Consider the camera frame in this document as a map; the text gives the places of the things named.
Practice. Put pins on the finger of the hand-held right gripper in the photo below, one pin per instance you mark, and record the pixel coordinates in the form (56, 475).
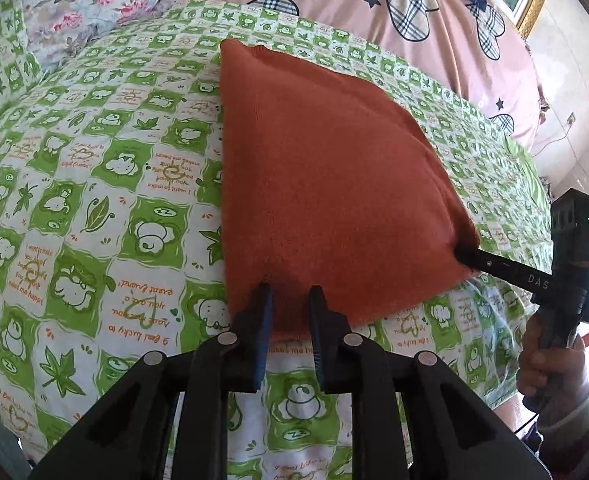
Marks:
(504, 267)

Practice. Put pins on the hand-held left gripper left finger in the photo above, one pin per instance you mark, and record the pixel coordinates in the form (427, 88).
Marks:
(264, 330)

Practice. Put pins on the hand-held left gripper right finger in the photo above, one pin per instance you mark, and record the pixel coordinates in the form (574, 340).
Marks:
(317, 340)

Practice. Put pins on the orange knit sweater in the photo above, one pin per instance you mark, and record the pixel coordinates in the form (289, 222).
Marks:
(334, 170)

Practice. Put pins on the person's right forearm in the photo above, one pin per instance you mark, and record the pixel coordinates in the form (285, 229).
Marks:
(574, 430)

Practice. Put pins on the person's right hand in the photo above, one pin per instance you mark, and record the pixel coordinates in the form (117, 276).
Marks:
(549, 375)

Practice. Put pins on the light green striped cloth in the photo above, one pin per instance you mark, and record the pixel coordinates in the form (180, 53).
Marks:
(526, 170)

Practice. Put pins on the green checked printed bed sheet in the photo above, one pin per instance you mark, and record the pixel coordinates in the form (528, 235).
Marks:
(99, 185)

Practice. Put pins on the white pink floral pillow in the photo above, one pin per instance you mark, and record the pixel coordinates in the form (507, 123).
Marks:
(89, 5)

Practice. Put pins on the white wall socket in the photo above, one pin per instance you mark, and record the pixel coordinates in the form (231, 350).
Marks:
(571, 119)

